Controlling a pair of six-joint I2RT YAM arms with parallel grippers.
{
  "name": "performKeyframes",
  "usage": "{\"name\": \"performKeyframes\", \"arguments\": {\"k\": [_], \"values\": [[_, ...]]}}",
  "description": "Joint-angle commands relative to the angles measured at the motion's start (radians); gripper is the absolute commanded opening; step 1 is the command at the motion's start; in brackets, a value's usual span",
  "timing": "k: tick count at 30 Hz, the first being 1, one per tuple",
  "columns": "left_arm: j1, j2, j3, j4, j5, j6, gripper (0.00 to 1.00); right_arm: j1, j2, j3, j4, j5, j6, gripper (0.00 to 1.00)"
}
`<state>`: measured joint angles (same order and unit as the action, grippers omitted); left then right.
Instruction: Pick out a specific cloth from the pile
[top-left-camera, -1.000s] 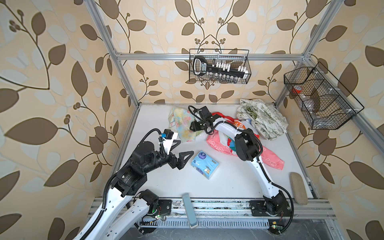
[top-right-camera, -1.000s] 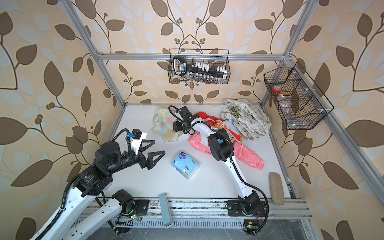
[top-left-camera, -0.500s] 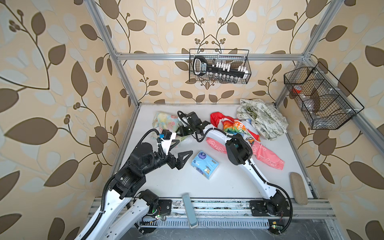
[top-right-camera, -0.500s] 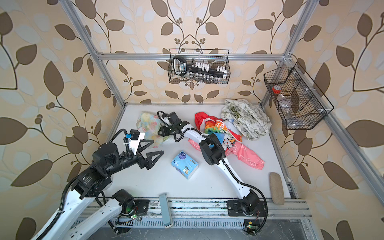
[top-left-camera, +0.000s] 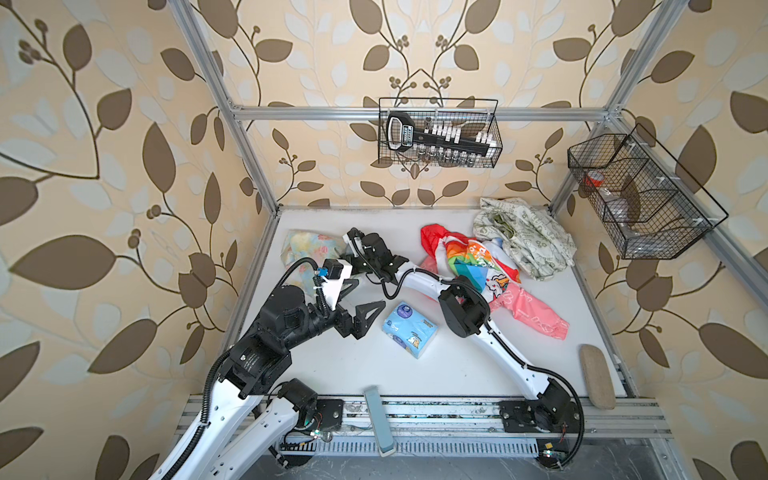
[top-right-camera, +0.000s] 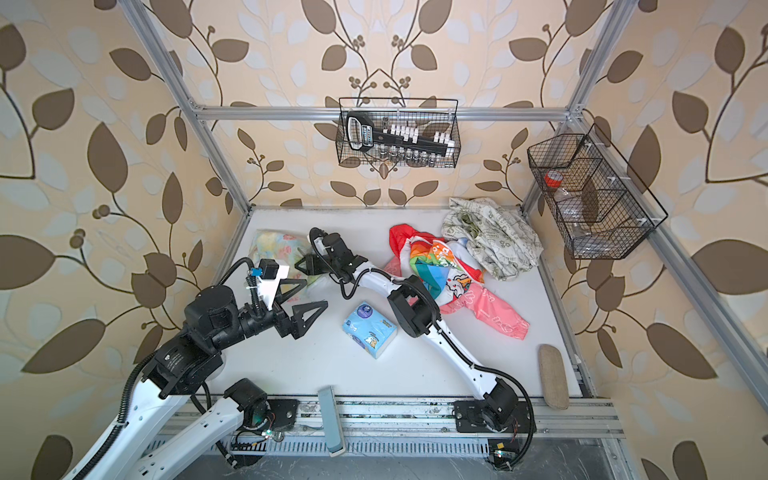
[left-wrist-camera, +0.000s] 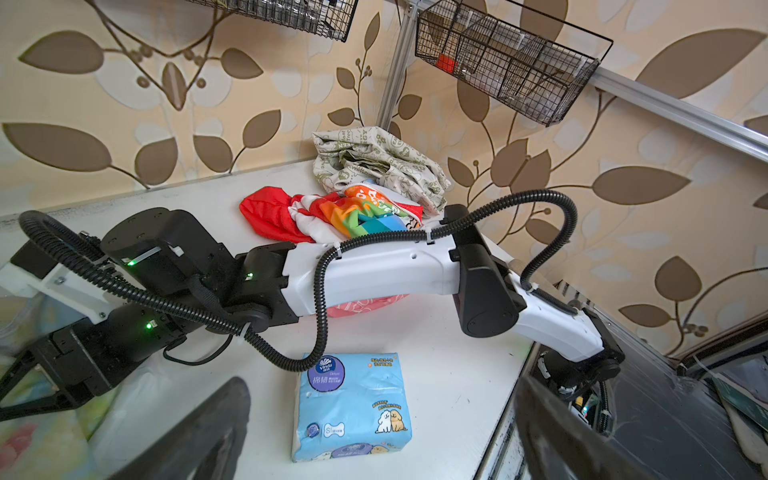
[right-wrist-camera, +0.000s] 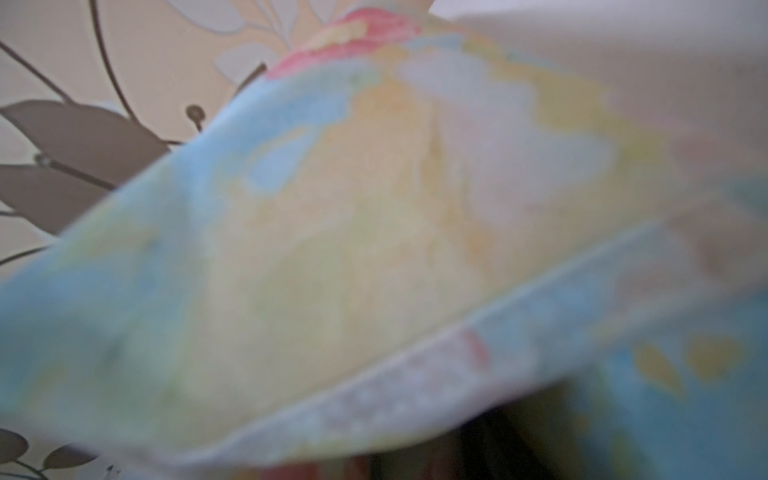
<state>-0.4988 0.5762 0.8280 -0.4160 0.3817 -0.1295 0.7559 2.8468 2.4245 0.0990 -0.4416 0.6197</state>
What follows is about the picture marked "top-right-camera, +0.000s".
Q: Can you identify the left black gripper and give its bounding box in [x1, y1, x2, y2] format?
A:
[208, 275, 327, 355]

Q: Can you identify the pastel floral cloth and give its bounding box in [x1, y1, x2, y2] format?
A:
[248, 230, 320, 304]

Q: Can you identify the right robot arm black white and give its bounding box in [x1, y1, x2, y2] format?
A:
[295, 227, 536, 471]

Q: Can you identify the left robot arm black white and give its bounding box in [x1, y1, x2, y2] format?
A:
[66, 257, 328, 479]

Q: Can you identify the red cloth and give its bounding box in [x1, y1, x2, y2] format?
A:
[389, 224, 446, 261]

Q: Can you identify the rainbow cartoon cloth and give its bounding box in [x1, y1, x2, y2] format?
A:
[401, 236, 484, 306]

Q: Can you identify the pink patterned cloth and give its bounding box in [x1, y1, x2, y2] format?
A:
[438, 283, 530, 340]

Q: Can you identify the white green print cloth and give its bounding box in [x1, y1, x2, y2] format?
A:
[442, 197, 543, 281]

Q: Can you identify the blue tissue pack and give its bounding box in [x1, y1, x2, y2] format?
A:
[342, 302, 398, 359]

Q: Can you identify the grey sponge block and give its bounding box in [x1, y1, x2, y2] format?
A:
[318, 386, 346, 457]

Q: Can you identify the red capped plastic bottle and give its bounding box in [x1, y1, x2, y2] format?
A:
[544, 170, 580, 208]

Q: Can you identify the brown oval brush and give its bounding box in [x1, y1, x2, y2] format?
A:
[538, 344, 570, 410]

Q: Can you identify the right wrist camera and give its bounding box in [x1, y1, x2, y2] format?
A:
[308, 227, 327, 255]

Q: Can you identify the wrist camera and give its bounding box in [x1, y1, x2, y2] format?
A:
[247, 259, 289, 310]
[308, 227, 327, 255]

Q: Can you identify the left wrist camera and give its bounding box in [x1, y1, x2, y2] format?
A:
[247, 259, 289, 310]

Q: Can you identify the black wire basket back wall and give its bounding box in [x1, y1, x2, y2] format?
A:
[335, 95, 461, 169]

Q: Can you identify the black wire basket wall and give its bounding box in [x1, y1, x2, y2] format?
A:
[527, 124, 668, 260]
[335, 95, 461, 169]

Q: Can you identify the black wire basket right wall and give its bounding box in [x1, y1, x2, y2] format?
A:
[527, 124, 668, 260]

